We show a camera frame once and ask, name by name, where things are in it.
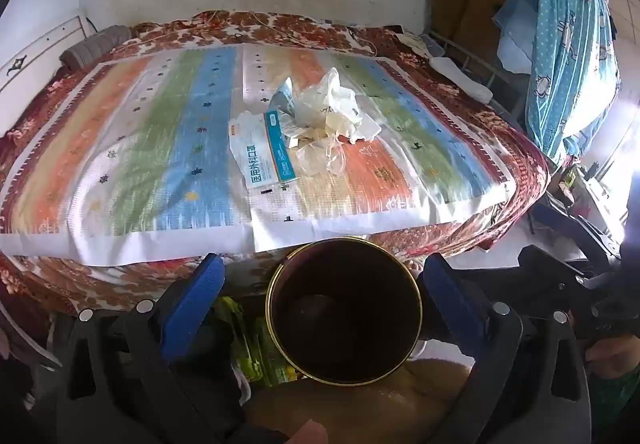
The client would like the white plastic bag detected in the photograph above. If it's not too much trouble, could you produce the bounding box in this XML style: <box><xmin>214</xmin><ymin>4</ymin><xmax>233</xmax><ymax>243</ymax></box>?
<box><xmin>295</xmin><ymin>68</ymin><xmax>360</xmax><ymax>126</ymax></box>

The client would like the blue face mask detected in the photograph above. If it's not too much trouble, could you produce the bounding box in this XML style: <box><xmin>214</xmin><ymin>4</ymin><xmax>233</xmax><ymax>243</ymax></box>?
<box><xmin>270</xmin><ymin>77</ymin><xmax>297</xmax><ymax>117</ymax></box>

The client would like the green patterned sleeve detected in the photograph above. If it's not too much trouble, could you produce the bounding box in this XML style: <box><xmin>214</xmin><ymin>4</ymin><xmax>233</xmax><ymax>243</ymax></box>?
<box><xmin>590</xmin><ymin>369</ymin><xmax>640</xmax><ymax>444</ymax></box>

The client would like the blue dotted printed cloth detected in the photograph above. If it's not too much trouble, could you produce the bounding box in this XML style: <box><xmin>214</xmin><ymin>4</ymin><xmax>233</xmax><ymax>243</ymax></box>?
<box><xmin>517</xmin><ymin>0</ymin><xmax>623</xmax><ymax>165</ymax></box>

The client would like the white sock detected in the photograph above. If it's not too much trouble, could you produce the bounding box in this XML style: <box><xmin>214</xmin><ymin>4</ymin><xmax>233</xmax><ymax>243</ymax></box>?
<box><xmin>430</xmin><ymin>57</ymin><xmax>493</xmax><ymax>102</ymax></box>

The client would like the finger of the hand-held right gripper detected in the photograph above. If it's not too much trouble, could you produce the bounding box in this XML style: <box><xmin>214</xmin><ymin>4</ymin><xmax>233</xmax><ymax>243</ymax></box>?
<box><xmin>517</xmin><ymin>245</ymin><xmax>608</xmax><ymax>297</ymax></box>

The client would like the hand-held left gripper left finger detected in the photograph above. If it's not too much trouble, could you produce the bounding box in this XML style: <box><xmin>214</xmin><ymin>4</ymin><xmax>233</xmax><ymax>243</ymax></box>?
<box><xmin>56</xmin><ymin>253</ymin><xmax>251</xmax><ymax>444</ymax></box>

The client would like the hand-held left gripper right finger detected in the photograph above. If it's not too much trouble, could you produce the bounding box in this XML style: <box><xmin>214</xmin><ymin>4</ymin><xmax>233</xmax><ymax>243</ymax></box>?
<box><xmin>419</xmin><ymin>253</ymin><xmax>592</xmax><ymax>444</ymax></box>

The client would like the person's right hand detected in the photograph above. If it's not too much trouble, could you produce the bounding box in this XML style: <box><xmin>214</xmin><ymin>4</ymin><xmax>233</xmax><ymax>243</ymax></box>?
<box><xmin>582</xmin><ymin>334</ymin><xmax>640</xmax><ymax>377</ymax></box>

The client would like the white headboard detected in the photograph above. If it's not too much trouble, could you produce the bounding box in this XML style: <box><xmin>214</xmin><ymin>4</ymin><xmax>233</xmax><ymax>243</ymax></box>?
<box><xmin>0</xmin><ymin>14</ymin><xmax>96</xmax><ymax>100</ymax></box>

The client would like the grey folded cloth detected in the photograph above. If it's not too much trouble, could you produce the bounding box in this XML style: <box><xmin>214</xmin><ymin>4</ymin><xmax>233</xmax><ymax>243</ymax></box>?
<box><xmin>60</xmin><ymin>24</ymin><xmax>133</xmax><ymax>70</ymax></box>

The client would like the dark bin with gold rim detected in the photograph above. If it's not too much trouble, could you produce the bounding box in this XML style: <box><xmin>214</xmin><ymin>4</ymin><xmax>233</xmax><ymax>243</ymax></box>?
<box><xmin>265</xmin><ymin>237</ymin><xmax>425</xmax><ymax>386</ymax></box>

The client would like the brown floral blanket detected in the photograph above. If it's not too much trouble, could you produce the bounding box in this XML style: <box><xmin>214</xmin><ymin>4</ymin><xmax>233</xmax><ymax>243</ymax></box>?
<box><xmin>0</xmin><ymin>10</ymin><xmax>551</xmax><ymax>315</ymax></box>

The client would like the white blue package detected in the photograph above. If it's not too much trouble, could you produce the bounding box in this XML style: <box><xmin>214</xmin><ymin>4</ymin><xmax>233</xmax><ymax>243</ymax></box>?
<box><xmin>228</xmin><ymin>110</ymin><xmax>301</xmax><ymax>190</ymax></box>

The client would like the white medicine box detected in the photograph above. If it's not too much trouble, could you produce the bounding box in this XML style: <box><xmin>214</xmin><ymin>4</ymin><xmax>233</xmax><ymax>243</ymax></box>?
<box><xmin>264</xmin><ymin>110</ymin><xmax>301</xmax><ymax>150</ymax></box>

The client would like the grey metal rack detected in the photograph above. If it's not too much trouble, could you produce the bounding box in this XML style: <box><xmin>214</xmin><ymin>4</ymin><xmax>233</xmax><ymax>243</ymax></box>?
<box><xmin>425</xmin><ymin>29</ymin><xmax>526</xmax><ymax>125</ymax></box>

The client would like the light blue cloth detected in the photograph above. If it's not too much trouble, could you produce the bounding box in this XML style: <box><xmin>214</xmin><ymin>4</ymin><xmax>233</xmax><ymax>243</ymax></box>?
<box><xmin>492</xmin><ymin>0</ymin><xmax>540</xmax><ymax>75</ymax></box>

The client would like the green yellow patterned bag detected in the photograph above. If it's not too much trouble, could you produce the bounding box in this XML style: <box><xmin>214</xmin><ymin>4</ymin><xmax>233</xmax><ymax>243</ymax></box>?
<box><xmin>215</xmin><ymin>297</ymin><xmax>302</xmax><ymax>386</ymax></box>

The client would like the striped colourful mat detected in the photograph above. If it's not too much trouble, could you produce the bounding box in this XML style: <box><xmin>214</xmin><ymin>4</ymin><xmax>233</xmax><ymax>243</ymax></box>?
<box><xmin>0</xmin><ymin>44</ymin><xmax>516</xmax><ymax>267</ymax></box>

